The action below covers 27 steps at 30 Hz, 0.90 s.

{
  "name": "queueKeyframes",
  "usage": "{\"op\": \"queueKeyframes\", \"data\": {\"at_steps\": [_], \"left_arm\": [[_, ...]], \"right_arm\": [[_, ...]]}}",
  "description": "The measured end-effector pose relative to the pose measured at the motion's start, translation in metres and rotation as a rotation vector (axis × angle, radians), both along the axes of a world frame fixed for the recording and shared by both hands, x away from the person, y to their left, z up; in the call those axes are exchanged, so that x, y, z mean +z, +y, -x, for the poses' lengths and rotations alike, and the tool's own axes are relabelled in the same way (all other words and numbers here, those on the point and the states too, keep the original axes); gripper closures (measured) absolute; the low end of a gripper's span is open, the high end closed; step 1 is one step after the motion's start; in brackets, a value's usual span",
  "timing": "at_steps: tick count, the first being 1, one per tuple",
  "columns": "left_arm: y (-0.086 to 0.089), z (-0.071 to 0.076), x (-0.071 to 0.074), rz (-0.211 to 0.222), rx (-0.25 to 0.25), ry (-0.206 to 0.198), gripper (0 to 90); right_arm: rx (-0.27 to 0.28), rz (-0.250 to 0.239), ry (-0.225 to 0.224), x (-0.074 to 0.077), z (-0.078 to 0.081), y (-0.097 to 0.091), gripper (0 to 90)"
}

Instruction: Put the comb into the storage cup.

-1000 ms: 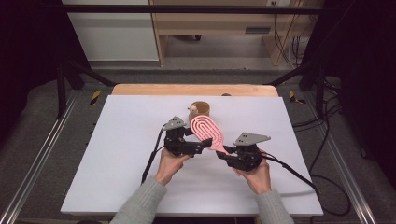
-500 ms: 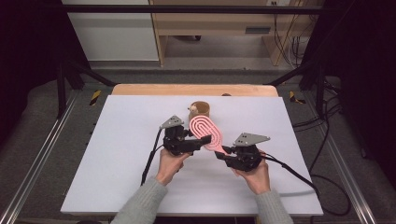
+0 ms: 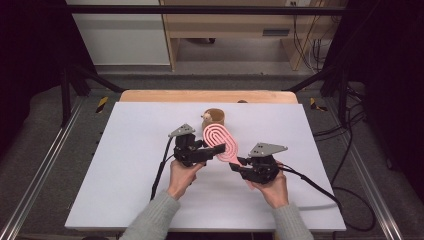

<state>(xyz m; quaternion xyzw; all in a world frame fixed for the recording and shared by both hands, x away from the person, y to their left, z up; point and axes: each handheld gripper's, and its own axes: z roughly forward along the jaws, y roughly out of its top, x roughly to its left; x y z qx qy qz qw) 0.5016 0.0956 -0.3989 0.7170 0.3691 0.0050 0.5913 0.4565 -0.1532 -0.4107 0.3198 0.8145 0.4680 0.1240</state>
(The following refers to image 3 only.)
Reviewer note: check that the white table cover board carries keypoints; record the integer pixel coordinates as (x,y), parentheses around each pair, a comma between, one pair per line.
(126,160)

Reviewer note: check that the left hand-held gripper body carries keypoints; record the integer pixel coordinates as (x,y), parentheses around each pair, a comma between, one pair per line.
(186,150)

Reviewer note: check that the light wooden desk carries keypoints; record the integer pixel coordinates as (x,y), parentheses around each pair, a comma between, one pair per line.
(230,25)

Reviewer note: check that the yellow black striped tape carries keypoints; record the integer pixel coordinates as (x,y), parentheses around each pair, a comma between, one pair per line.
(102,104)
(316,104)

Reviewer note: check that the small hamster figurine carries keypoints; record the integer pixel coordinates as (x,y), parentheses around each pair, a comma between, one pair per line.
(207,116)

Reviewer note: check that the black metal crossbar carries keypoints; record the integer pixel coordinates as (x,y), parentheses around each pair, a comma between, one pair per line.
(200,10)

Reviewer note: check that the person's left hand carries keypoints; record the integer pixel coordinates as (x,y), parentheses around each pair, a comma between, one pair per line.
(181,180)

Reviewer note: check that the brown round cup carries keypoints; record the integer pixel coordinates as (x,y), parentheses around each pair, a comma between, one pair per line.
(220,116)

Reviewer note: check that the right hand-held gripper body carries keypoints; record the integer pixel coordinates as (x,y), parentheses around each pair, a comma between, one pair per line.
(263,170)

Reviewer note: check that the aluminium floor rail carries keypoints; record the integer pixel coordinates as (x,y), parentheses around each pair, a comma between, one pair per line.
(40,166)
(370,186)

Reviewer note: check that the dark curtain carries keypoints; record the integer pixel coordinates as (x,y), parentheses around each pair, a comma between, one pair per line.
(390,83)
(26,66)

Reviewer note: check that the white cabinet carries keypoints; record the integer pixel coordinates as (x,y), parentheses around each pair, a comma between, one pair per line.
(123,36)

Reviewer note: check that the black metal stand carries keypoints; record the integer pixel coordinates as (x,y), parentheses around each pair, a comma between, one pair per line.
(66,96)
(341,93)

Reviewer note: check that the person's right hand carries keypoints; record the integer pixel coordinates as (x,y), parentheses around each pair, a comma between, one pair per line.
(273,193)

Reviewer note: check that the wooden table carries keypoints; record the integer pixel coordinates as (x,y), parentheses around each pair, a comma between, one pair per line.
(186,96)

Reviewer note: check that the pink hairbrush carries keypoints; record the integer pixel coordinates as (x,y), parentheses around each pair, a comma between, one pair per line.
(218,138)

